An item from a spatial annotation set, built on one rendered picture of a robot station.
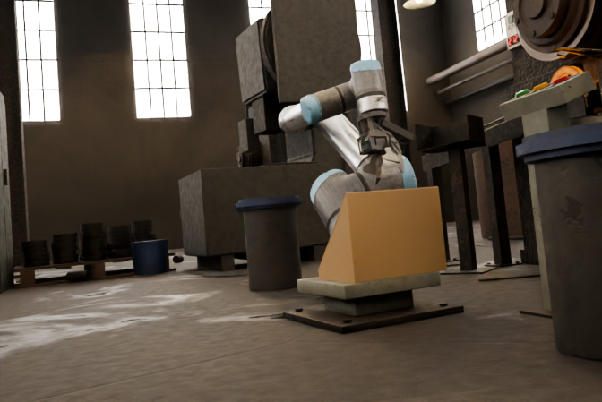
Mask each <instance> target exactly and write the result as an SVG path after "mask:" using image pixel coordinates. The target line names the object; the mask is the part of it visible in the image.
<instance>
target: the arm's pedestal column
mask: <svg viewBox="0 0 602 402"><path fill-rule="evenodd" d="M461 312H464V307H463V305H458V304H448V303H438V302H432V301H425V300H418V299H413V294H412V290H407V291H401V292H395V293H389V294H383V295H372V296H367V297H360V298H355V299H348V300H344V299H339V298H333V297H328V296H325V297H324V305H323V306H316V307H311V308H305V309H303V308H296V309H295V310H294V311H287V312H283V318H285V319H288V320H292V321H297V322H301V323H304V324H307V325H311V326H315V327H317V328H321V329H327V330H330V331H333V332H337V333H340V334H347V333H352V332H357V331H362V330H367V329H376V328H381V327H386V326H391V325H397V324H401V323H407V322H412V321H421V320H426V319H431V318H436V317H441V316H446V315H451V314H456V313H461Z"/></svg>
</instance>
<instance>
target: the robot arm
mask: <svg viewBox="0 0 602 402"><path fill-rule="evenodd" d="M381 69H382V68H381V66H380V63H379V62H378V61H377V60H374V59H366V60H361V61H357V62H355V63H353V64H352V65H351V66H350V71H351V75H352V78H351V80H350V81H349V82H346V83H343V84H341V85H338V86H335V87H332V88H329V89H327V90H322V91H319V92H316V93H314V94H311V95H306V96H305V97H303V98H301V100H300V104H296V105H294V106H288V107H285V108H284V109H283V110H282V111H281V112H280V114H279V127H280V128H281V130H282V131H283V132H285V133H287V134H291V135H294V134H299V133H302V132H305V131H308V130H311V129H314V128H317V129H318V130H320V131H321V133H322V134H323V135H324V136H325V138H326V139H327V140H328V141H329V142H330V144H331V145H332V146H333V147H334V148H335V150H336V151H338V153H339V154H340V155H341V156H342V157H343V158H344V160H345V161H346V162H347V163H348V165H349V166H350V167H351V168H352V169H353V171H354V172H355V173H353V174H350V175H348V174H347V173H346V172H344V171H342V170H339V169H332V170H330V171H328V172H327V173H323V174H322V175H320V176H319V177H318V178H317V179H316V180H315V182H314V184H313V187H312V189H311V192H310V196H311V200H312V203H313V205H314V208H315V209H316V211H317V213H318V214H319V216H320V218H321V220H322V222H323V224H324V225H325V226H326V228H327V230H328V232H329V234H330V236H331V232H332V229H333V227H334V225H335V222H336V219H337V216H338V214H339V211H340V207H341V204H342V202H343V199H344V197H345V194H346V192H369V191H381V190H395V189H408V188H417V179H416V176H415V173H414V170H413V168H412V166H411V164H410V162H409V161H408V159H407V158H406V157H404V156H402V155H401V153H402V152H401V149H400V145H399V142H400V143H402V144H404V145H406V144H408V143H410V142H411V141H413V138H414V134H413V133H410V132H408V131H406V130H405V129H403V128H401V127H399V126H397V125H396V124H393V123H391V122H389V121H387V120H385V118H386V113H387V112H388V106H387V100H386V96H385V90H384V86H383V77H382V71H381ZM352 110H353V111H357V112H358V116H359V117H357V127H358V130H357V128H356V127H355V126H354V125H353V124H352V123H351V122H350V121H349V120H348V119H347V118H346V117H345V116H344V115H343V114H344V113H347V112H349V111H352Z"/></svg>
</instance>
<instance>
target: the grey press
mask: <svg viewBox="0 0 602 402"><path fill-rule="evenodd" d="M270 3H271V9H270V10H269V11H268V12H267V13H266V15H265V17H264V18H258V19H257V20H256V21H255V22H254V23H253V24H251V25H250V26H249V27H248V28H247V29H246V30H245V31H243V32H242V33H241V34H240V35H239V36H238V37H237V38H236V54H237V62H238V71H239V79H240V87H241V95H242V103H244V104H245V111H246V119H244V120H242V121H240V122H238V131H239V141H240V153H254V152H256V151H258V150H260V143H259V135H276V134H278V133H282V132H283V131H282V130H281V128H280V125H279V115H280V112H281V111H282V110H283V109H284V108H285V107H288V106H294V105H296V104H300V100H301V98H303V97H305V96H306V95H311V94H314V93H316V92H319V91H322V90H327V89H329V88H332V87H335V86H338V85H341V84H343V83H346V82H349V81H350V80H351V78H352V75H351V71H350V66H351V65H352V64H353V63H355V62H357V61H361V59H362V47H361V42H360V37H359V35H358V26H357V8H356V0H270ZM248 107H252V109H253V118H249V115H248ZM285 136H286V146H287V157H288V160H287V163H268V164H265V165H262V166H260V167H263V166H281V165H300V164H318V163H329V166H330V170H332V169H339V170H342V171H344V172H346V173H347V174H348V175H350V174H353V173H355V172H354V171H353V169H352V168H351V167H350V166H349V165H348V163H347V162H346V161H345V160H344V158H343V157H342V156H341V155H340V154H339V153H338V151H336V150H335V148H334V147H333V146H332V145H331V144H330V142H329V141H328V140H327V139H326V138H325V136H324V135H323V134H322V133H321V131H320V130H318V129H317V128H314V129H311V130H308V131H305V132H302V133H299V134H294V135H291V134H287V133H285Z"/></svg>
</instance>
